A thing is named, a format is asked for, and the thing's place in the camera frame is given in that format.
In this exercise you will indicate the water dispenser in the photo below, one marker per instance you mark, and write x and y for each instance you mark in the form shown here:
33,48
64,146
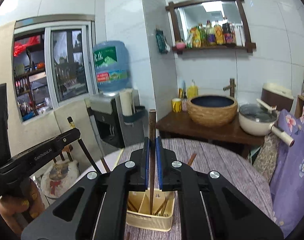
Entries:
104,120

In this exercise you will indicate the colourful label bottle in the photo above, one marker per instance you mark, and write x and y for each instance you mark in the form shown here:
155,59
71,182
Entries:
210,36

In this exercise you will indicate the cream plastic utensil holder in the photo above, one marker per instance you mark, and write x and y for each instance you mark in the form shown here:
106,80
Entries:
152,221

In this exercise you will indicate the dark sauce bottle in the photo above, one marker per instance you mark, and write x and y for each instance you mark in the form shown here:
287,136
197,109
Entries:
228,33

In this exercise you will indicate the wooden chair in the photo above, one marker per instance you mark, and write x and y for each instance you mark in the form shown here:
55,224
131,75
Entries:
59,180

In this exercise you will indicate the wooden framed mirror shelf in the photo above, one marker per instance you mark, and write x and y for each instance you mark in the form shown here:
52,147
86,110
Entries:
209,1

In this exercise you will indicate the white squeeze bottle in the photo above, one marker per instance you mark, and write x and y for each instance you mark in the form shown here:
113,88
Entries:
239,36

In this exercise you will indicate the sliding window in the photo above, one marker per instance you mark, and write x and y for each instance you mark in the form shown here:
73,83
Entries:
69,62

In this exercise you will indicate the cream pot with glass lid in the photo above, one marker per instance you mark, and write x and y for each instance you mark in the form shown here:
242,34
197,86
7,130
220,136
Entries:
254,122

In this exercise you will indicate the purple striped tablecloth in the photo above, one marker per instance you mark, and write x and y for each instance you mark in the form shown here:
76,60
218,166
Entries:
229,165

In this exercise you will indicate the yellow cup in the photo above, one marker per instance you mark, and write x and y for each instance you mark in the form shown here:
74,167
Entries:
176,105

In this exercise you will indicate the green bottle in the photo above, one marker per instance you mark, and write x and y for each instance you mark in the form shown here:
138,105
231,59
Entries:
202,36

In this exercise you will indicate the wicker textured basin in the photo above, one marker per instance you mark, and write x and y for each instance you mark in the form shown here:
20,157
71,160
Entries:
212,115

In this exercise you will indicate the beige patterned cloth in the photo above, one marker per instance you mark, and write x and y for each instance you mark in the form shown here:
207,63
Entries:
265,157

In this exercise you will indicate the blue water jug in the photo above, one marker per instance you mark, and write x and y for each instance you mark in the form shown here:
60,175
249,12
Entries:
112,65

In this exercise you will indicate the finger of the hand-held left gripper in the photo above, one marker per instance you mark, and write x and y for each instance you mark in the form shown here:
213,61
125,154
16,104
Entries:
67,137

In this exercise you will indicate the paper towel roll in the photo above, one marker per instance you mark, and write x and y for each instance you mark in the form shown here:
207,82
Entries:
127,102

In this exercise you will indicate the person's left hand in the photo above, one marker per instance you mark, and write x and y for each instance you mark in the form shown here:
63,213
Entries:
17,210

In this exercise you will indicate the bronze faucet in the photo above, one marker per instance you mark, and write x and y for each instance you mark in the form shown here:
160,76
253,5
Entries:
230,87

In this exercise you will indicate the yellow snack packet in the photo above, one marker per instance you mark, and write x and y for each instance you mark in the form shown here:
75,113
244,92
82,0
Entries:
195,37

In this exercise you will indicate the pink cup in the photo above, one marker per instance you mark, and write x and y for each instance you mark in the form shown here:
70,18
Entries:
180,45

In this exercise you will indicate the yellow soap bottle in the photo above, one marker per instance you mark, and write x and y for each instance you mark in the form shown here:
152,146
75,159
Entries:
192,91

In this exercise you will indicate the golden oil bottle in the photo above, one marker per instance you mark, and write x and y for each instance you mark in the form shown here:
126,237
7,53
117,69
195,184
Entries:
218,35

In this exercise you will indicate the brown and white rice cooker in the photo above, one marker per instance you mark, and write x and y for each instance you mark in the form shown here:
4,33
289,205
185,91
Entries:
276,95

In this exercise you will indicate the purple floral cloth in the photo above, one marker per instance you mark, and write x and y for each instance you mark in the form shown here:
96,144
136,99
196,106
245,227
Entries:
291,175

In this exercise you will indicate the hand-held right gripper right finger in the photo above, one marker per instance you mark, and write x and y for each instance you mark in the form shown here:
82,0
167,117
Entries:
217,205

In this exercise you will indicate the green wall packet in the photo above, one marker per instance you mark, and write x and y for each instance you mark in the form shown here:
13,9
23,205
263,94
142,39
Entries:
162,41

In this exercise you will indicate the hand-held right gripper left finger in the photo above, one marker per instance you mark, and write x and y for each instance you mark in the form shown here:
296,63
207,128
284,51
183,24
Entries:
112,200

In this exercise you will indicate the white ladle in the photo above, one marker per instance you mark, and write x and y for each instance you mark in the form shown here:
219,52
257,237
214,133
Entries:
265,104

